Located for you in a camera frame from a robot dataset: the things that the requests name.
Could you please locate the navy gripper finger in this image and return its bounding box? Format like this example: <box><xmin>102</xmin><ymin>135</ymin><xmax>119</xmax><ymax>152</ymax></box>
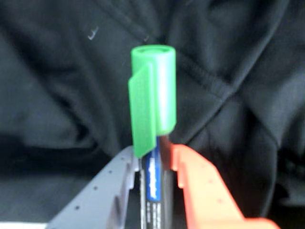
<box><xmin>47</xmin><ymin>146</ymin><xmax>140</xmax><ymax>229</ymax></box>

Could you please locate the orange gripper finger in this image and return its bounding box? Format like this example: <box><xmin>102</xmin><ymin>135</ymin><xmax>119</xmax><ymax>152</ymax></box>
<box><xmin>170</xmin><ymin>143</ymin><xmax>281</xmax><ymax>229</ymax></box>

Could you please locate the green marker with black barrel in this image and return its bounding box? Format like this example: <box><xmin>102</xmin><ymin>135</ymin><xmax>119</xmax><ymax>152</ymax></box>
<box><xmin>128</xmin><ymin>44</ymin><xmax>188</xmax><ymax>229</ymax></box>

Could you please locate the black fabric bag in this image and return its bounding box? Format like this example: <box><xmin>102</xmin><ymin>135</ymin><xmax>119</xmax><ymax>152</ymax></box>
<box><xmin>0</xmin><ymin>0</ymin><xmax>305</xmax><ymax>229</ymax></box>

